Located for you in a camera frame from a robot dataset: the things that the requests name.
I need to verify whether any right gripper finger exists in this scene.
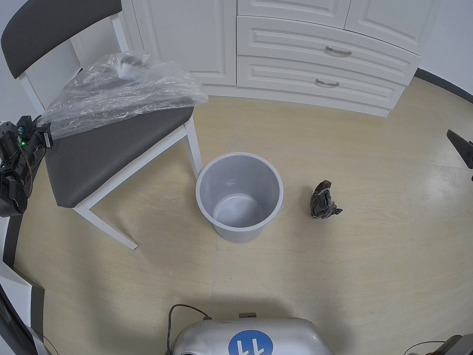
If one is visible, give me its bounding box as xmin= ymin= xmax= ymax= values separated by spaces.
xmin=447 ymin=129 xmax=473 ymax=169

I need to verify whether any crumpled black plastic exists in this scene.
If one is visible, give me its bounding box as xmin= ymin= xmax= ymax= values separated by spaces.
xmin=310 ymin=180 xmax=343 ymax=221

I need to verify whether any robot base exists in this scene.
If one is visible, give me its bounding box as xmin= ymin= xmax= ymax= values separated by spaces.
xmin=173 ymin=312 xmax=335 ymax=355

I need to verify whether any grey white chair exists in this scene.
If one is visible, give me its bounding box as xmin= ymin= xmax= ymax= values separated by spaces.
xmin=1 ymin=0 xmax=204 ymax=250

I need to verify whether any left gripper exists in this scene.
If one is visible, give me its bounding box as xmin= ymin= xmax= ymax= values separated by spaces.
xmin=15 ymin=122 xmax=53 ymax=162

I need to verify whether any black cable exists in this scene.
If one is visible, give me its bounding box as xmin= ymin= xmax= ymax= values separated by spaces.
xmin=167 ymin=303 xmax=212 ymax=355

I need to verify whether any clear plastic bag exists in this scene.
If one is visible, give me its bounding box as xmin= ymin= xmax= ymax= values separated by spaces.
xmin=37 ymin=52 xmax=210 ymax=140

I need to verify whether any pale grey trash bin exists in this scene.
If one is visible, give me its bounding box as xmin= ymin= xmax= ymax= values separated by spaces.
xmin=195 ymin=152 xmax=284 ymax=243

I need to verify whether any white wardrobe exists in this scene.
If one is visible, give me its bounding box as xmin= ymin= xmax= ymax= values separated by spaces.
xmin=116 ymin=0 xmax=444 ymax=118

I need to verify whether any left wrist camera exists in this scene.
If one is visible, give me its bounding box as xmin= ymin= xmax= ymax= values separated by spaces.
xmin=17 ymin=115 xmax=35 ymax=136

